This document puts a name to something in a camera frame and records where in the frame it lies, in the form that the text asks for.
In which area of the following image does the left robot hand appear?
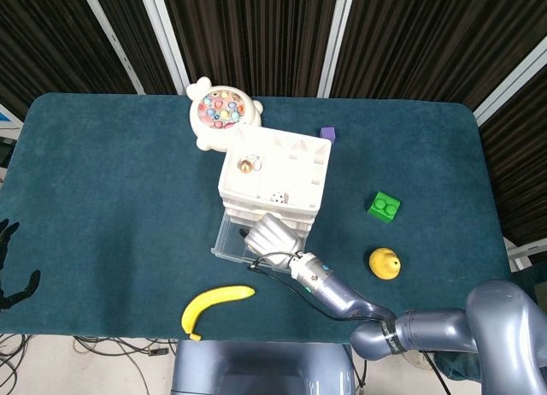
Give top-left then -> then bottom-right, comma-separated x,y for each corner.
0,218 -> 42,311

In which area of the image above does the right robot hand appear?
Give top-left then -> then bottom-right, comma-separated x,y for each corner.
238,212 -> 305,268

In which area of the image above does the clear plastic drawer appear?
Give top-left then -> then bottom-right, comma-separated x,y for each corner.
210,217 -> 309,268

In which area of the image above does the small gold bell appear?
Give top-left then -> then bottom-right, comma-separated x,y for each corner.
237,154 -> 262,174

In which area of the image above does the dark device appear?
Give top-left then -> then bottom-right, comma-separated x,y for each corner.
0,136 -> 17,168

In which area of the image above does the yellow toy banana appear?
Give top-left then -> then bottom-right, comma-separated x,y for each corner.
180,285 -> 256,342

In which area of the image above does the teal table cloth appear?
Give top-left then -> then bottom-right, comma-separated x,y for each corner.
0,91 -> 525,348

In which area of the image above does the green building block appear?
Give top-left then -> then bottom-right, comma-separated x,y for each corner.
366,191 -> 402,224

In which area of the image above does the blue white board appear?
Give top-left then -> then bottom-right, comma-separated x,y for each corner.
0,103 -> 23,133

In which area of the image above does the blue-grey robot torso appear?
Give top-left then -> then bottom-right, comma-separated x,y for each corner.
170,339 -> 356,395

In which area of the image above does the white fishing game toy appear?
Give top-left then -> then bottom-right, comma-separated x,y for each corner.
185,76 -> 264,152

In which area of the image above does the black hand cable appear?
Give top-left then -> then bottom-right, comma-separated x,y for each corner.
247,251 -> 452,395

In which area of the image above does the white drawer cabinet frame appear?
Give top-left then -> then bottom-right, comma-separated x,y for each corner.
217,125 -> 333,232

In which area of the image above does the black floor cable tangle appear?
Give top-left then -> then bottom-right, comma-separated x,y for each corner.
0,333 -> 32,395
72,334 -> 177,395

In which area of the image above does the white aluminium frame post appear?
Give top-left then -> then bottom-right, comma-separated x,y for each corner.
316,0 -> 358,99
136,0 -> 190,96
79,0 -> 146,95
472,39 -> 547,127

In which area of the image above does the white frame bar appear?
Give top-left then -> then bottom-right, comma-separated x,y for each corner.
503,236 -> 547,272

